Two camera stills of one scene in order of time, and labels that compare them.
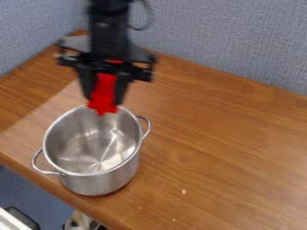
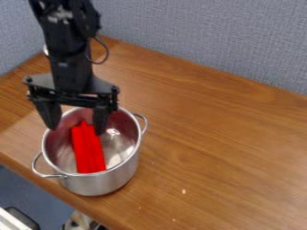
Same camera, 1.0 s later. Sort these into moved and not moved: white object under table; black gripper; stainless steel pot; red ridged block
Moved: black gripper; red ridged block
Not moved: white object under table; stainless steel pot
